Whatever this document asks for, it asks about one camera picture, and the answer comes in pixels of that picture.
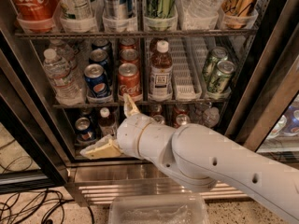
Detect top shelf silver green can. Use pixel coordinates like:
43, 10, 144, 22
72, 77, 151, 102
60, 0, 93, 21

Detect bottom shelf tan can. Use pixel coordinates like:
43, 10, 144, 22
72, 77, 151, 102
153, 115, 165, 124

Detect wire shelf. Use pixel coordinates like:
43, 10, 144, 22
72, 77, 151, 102
15, 29, 258, 39
52, 99, 228, 108

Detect right fridge glass door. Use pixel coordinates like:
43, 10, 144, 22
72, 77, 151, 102
235, 21, 299, 161

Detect empty white shelf tray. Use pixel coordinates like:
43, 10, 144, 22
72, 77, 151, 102
170, 37, 202, 101

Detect top shelf coca-cola can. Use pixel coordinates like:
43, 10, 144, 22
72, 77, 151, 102
12, 0, 58, 21

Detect top wire shelf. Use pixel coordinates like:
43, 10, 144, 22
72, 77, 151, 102
15, 29, 258, 39

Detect front red coca-cola can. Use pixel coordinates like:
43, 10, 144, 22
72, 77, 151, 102
118, 63, 142, 99

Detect bottom shelf red can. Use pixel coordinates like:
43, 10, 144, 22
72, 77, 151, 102
174, 114, 191, 128

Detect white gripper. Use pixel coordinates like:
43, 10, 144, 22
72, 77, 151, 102
80, 93, 175, 169

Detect top shelf silver blue can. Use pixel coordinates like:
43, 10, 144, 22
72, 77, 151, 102
103, 0, 133, 20

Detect bottom shelf tea bottle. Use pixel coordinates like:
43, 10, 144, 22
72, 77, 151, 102
98, 107, 118, 136

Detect left fridge glass door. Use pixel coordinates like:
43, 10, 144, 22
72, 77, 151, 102
0, 34, 67, 194

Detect middle wire shelf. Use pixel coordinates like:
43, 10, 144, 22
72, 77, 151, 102
52, 99, 228, 108

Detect steel fridge base grille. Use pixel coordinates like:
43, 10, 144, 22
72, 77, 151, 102
66, 159, 250, 207

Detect bottom shelf water bottle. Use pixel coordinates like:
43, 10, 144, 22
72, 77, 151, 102
202, 107, 220, 128

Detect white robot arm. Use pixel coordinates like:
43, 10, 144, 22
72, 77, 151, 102
80, 95, 299, 224

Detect fridge glass door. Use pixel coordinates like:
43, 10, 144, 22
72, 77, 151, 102
235, 21, 299, 161
0, 34, 67, 194

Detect clear plastic bin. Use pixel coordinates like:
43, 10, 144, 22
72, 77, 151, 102
108, 193, 210, 224

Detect rear green can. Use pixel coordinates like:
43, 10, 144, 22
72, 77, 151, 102
202, 47, 228, 82

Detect red coca-cola can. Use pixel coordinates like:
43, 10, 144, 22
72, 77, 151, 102
119, 38, 137, 50
118, 63, 142, 99
120, 49, 139, 66

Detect rear water bottle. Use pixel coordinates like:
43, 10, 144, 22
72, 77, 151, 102
49, 39, 77, 69

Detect black floor cables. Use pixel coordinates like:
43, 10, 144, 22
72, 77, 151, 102
0, 137, 95, 224

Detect rear red coca-cola can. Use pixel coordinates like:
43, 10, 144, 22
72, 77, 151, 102
119, 38, 137, 50

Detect front iced tea bottle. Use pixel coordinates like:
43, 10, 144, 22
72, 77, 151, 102
149, 40, 173, 101

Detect front water bottle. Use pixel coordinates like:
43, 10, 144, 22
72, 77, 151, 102
43, 49, 85, 105

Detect blue pepsi can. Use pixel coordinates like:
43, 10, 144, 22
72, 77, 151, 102
92, 38, 113, 59
89, 49, 113, 79
84, 63, 111, 98

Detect front green can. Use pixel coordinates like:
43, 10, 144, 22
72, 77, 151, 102
207, 61, 235, 93

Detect bottom shelf pepsi can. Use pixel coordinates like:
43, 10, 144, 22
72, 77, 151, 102
75, 118, 96, 143

